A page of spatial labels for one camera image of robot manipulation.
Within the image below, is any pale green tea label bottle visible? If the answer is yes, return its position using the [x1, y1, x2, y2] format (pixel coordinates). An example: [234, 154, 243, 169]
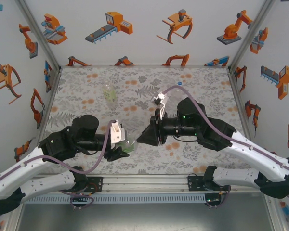
[102, 80, 118, 104]

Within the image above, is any bright green label plastic bottle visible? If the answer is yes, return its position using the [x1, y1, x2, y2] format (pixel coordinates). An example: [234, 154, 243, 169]
[119, 134, 138, 154]

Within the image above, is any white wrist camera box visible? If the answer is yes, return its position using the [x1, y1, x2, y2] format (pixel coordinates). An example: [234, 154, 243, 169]
[151, 92, 171, 121]
[109, 119, 128, 145]

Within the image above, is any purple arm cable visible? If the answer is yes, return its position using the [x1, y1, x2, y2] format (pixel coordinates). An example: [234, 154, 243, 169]
[0, 120, 116, 210]
[162, 85, 289, 209]

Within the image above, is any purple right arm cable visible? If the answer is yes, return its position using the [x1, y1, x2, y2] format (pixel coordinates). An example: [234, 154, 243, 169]
[162, 85, 289, 209]

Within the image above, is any aluminium frame post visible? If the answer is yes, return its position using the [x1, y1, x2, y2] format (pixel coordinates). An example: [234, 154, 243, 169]
[227, 0, 277, 73]
[263, 196, 289, 231]
[15, 0, 63, 73]

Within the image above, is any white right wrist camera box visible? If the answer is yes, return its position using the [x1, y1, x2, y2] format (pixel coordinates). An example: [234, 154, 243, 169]
[151, 92, 171, 121]

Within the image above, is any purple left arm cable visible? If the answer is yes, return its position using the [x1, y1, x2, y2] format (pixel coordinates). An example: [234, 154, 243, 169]
[0, 120, 116, 210]

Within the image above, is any aluminium side rail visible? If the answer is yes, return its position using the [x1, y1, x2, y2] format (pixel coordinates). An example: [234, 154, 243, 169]
[227, 71, 257, 140]
[28, 68, 62, 154]

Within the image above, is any floral patterned table cover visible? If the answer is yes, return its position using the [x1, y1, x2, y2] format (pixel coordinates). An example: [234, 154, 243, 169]
[37, 66, 256, 175]

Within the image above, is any aluminium front rail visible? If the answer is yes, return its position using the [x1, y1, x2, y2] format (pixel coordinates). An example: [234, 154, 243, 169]
[39, 173, 279, 193]

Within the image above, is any white slotted cable duct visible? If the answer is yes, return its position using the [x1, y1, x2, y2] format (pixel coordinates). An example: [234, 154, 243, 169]
[41, 193, 206, 205]

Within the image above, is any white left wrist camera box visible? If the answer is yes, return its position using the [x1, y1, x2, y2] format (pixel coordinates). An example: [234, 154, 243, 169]
[109, 119, 128, 145]

